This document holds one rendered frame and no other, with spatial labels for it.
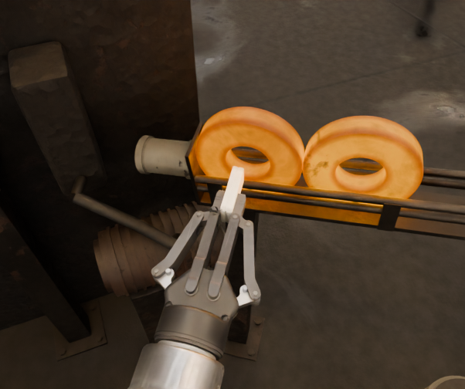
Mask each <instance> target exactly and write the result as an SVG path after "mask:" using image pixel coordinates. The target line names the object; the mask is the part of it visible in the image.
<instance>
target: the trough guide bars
mask: <svg viewBox="0 0 465 389"><path fill-rule="evenodd" d="M231 150H232V152H233V153H234V154H235V155H236V156H237V157H238V158H239V159H240V160H242V161H245V162H247V163H250V164H262V163H265V162H267V161H263V160H255V159H248V158H240V157H251V158H259V159H267V160H268V158H267V157H266V155H265V154H263V153H262V152H261V151H254V150H246V149H238V148H232V149H231ZM339 165H340V167H349V168H357V169H364V170H372V171H359V170H352V169H344V168H342V169H343V170H345V171H347V172H348V173H351V174H356V175H368V174H374V173H376V172H374V171H380V170H381V169H382V168H383V166H382V165H380V163H378V162H370V161H355V160H346V161H343V162H341V163H340V164H339ZM423 175H424V176H431V177H439V178H426V177H423V179H422V181H421V183H420V185H426V186H433V187H441V188H455V189H462V190H465V181H455V180H448V179H440V178H453V179H461V180H465V171H456V170H448V169H440V168H432V167H423ZM195 182H196V183H202V184H198V185H197V191H202V192H208V193H209V196H210V200H211V203H212V206H213V203H214V200H215V198H216V193H217V192H218V191H219V190H221V191H225V190H226V187H224V186H227V184H228V182H229V178H220V177H213V176H206V175H199V174H196V175H195ZM243 188H247V189H243ZM250 189H253V190H250ZM256 190H259V191H256ZM268 191H272V192H268ZM274 192H279V193H274ZM281 193H285V194H281ZM240 194H243V195H245V196H246V198H258V199H263V200H270V201H282V202H288V203H294V204H301V205H313V206H319V207H325V208H337V209H344V210H350V211H362V212H368V213H375V214H380V218H379V220H378V227H377V229H378V230H383V231H390V232H393V231H394V228H395V224H396V221H397V218H398V216H399V217H405V218H417V219H423V220H430V221H436V222H448V223H454V224H461V225H465V205H452V204H445V203H439V202H431V201H419V200H412V199H405V198H393V197H386V196H378V195H372V194H359V193H352V192H345V191H332V190H326V189H319V188H306V187H299V186H293V185H285V184H273V183H266V182H259V181H246V180H244V182H243V187H242V190H241V193H240ZM300 195H304V196H300ZM307 196H310V197H307ZM313 197H317V198H313ZM325 198H330V199H325ZM332 199H336V200H332ZM339 200H343V201H339ZM351 201H355V202H351ZM358 202H361V203H358ZM364 203H368V204H364ZM370 204H374V205H370ZM409 208H413V209H409ZM415 209H419V210H415ZM421 210H425V211H421ZM435 211H438V212H435ZM440 212H445V213H440ZM447 213H451V214H447ZM453 214H457V215H453Z"/></svg>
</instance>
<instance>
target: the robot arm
mask: <svg viewBox="0 0 465 389"><path fill-rule="evenodd" d="M243 182H244V168H243V167H235V166H234V167H232V171H231V175H230V177H229V182H228V184H227V187H226V190H225V191H221V190H219V191H218V192H217V193H216V198H215V200H214V203H213V206H212V207H210V209H209V211H207V212H202V211H196V212H195V214H194V215H193V216H192V218H191V219H190V221H189V222H188V224H187V225H186V227H185V229H184V230H183V232H182V233H181V234H180V236H179V237H178V239H177V241H176V242H175V244H174V245H173V247H172V248H171V250H170V252H169V253H168V254H167V256H166V257H165V259H164V260H162V261H161V262H159V263H158V264H157V265H156V266H155V267H154V268H153V269H152V270H151V274H152V275H153V278H154V280H155V282H156V283H157V284H160V285H161V286H162V287H163V288H164V290H165V306H164V308H163V310H162V313H161V317H160V320H159V322H158V326H157V329H156V331H155V334H154V341H155V343H149V344H146V345H145V346H144V347H143V349H142V351H141V355H140V357H139V360H138V362H137V366H136V369H135V371H134V375H133V377H132V380H131V384H130V387H129V388H128V389H220V387H221V383H222V378H223V375H224V373H225V372H224V366H223V365H222V364H221V363H220V362H218V360H220V359H221V358H222V356H223V353H224V349H225V346H226V341H227V336H228V333H229V328H230V324H231V322H232V320H233V318H234V317H235V316H236V315H237V314H238V312H239V309H240V308H242V307H244V306H248V305H252V306H258V305H259V304H260V296H261V292H260V289H259V287H258V285H257V283H256V280H255V266H254V239H253V223H252V222H251V221H249V220H248V221H247V220H245V219H244V218H243V212H244V209H245V206H246V196H245V195H244V194H240V193H241V190H242V187H243ZM220 219H221V221H222V222H227V223H228V226H227V229H226V233H225V237H224V239H223V243H222V248H221V250H220V253H219V257H218V261H217V262H216V266H215V268H214V270H207V267H208V264H209V259H210V256H211V254H212V249H213V246H214V243H215V240H216V236H217V232H218V230H219V225H220ZM204 227H205V229H204V232H203V235H202V239H201V242H200V244H199V249H198V251H197V254H196V257H195V258H194V261H193V263H192V267H191V268H190V269H189V270H188V271H186V272H185V273H183V274H182V275H181V276H179V277H178V278H177V279H176V280H175V281H173V279H174V278H175V272H176V271H177V270H178V268H179V266H180V265H181V264H182V262H183V260H184V258H185V257H186V256H187V254H188V252H189V250H190V249H191V247H192V246H193V244H194V243H195V240H196V239H197V238H198V236H199V234H200V233H201V231H202V230H203V228H204ZM239 232H240V233H242V234H243V265H244V286H241V288H240V290H239V291H240V294H239V296H238V297H236V294H235V293H234V291H233V288H232V286H231V283H230V281H229V279H228V277H227V276H228V271H229V266H230V263H231V260H232V257H233V252H234V248H235V245H236V240H237V237H238V234H239ZM172 281H173V282H172Z"/></svg>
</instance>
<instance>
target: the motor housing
mask: <svg viewBox="0 0 465 389"><path fill-rule="evenodd" d="M209 209H210V206H204V205H197V202H195V201H191V202H190V205H187V204H186V203H185V204H182V206H181V207H178V206H175V207H174V209H172V210H171V209H170V208H167V209H166V211H165V212H161V211H158V213H157V214H156V215H153V213H151V214H149V217H146V218H145V217H144V216H141V219H140V220H142V221H143V222H146V223H148V224H149V225H151V226H153V227H155V228H157V229H159V230H160V231H162V232H164V233H166V234H168V235H170V236H171V237H173V235H175V234H176V233H182V232H183V230H184V229H185V227H186V225H187V224H188V222H189V221H190V219H191V218H192V216H193V215H194V214H195V212H196V211H202V212H207V211H209ZM204 229H205V227H204V228H203V230H202V231H201V233H200V234H199V236H198V238H197V239H196V240H195V243H194V244H193V246H192V247H191V249H190V250H189V253H188V254H187V256H186V257H185V258H184V260H183V262H182V264H181V265H180V266H179V268H178V270H177V271H176V272H175V277H177V278H178V277H179V276H181V275H182V274H183V273H185V272H186V271H188V270H189V269H190V268H191V267H192V263H193V261H194V258H195V257H196V254H197V251H198V249H199V244H200V242H201V239H202V235H203V232H204ZM223 239H224V236H223V233H222V229H221V226H220V225H219V230H218V232H217V236H216V240H215V243H214V246H213V249H212V254H211V256H210V259H209V264H208V266H209V267H210V268H212V267H214V266H215V264H216V262H217V261H218V257H219V253H220V250H221V248H222V243H223ZM93 249H94V253H95V256H96V260H97V265H98V268H99V270H100V274H101V277H102V280H103V282H104V285H105V287H106V290H107V291H108V292H109V293H111V292H114V293H115V295H116V296H117V297H119V296H122V295H125V296H130V298H131V302H132V303H133V306H134V308H135V311H136V313H137V315H138V318H139V320H140V321H141V325H142V326H143V329H144V331H145V334H146V336H147V338H148V341H149V343H155V341H154V334H155V331H156V329H157V326H158V322H159V320H160V317H161V313H162V310H163V308H164V306H165V290H164V288H163V287H162V286H161V285H160V284H157V283H156V282H155V280H154V278H153V275H152V274H151V270H152V269H153V268H154V267H155V266H156V265H157V264H158V263H159V262H161V261H162V260H164V259H165V257H166V256H167V254H168V253H169V252H170V249H167V248H165V247H164V246H163V245H160V244H158V243H157V242H155V241H153V240H151V239H149V238H148V237H146V236H144V235H142V234H141V233H139V232H136V231H135V230H133V229H131V228H128V227H126V226H124V225H118V224H116V225H114V227H113V228H111V227H110V226H108V227H106V229H105V230H103V231H100V232H98V239H95V240H93Z"/></svg>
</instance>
